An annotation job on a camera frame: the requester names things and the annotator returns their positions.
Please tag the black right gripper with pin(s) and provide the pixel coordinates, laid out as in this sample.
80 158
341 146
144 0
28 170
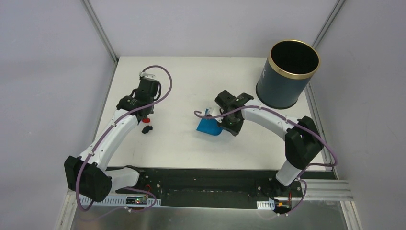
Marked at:
234 130

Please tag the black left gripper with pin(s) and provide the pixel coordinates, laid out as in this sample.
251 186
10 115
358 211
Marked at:
149 87

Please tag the blue plastic dustpan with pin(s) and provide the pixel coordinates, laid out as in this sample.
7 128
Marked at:
209 126

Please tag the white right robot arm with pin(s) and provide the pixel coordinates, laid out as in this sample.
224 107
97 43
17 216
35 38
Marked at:
300 135

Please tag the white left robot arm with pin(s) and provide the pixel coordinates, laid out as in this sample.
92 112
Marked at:
88 172

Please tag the small black paper scrap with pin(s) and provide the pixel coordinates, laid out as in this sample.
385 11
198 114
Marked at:
147 129

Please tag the dark bin with gold rim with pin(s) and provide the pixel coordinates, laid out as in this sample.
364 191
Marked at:
289 67

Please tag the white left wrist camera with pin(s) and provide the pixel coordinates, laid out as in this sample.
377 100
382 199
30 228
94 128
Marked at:
146 75

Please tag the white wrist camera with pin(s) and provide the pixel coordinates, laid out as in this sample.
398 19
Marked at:
146 75
214 111

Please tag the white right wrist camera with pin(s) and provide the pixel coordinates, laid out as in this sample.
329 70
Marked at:
214 111

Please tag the black mounting base plate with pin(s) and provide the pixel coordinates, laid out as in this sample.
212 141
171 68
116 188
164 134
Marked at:
240 189

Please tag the right white slotted cable duct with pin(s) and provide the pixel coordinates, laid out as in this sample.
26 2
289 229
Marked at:
266 205

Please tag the white slotted cable duct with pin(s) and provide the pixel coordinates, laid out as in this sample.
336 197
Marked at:
266 205
134 200

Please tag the left white slotted cable duct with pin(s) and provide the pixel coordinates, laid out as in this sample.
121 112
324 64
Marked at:
134 200

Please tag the aluminium frame rail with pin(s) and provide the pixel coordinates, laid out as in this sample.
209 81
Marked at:
312 189

